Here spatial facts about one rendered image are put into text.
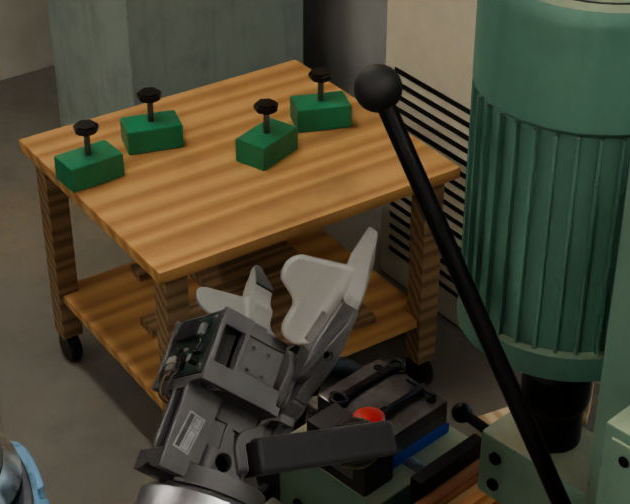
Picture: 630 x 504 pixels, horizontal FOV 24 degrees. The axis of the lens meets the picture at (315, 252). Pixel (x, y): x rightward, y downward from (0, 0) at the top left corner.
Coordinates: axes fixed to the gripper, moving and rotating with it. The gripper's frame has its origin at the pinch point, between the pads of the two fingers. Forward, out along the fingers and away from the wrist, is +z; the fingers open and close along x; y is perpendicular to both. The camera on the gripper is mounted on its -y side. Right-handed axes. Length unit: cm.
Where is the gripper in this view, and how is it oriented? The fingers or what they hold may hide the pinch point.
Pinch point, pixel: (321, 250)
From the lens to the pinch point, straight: 104.4
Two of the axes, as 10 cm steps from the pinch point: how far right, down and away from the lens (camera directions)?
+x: -5.5, 1.8, 8.1
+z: 2.9, -8.7, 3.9
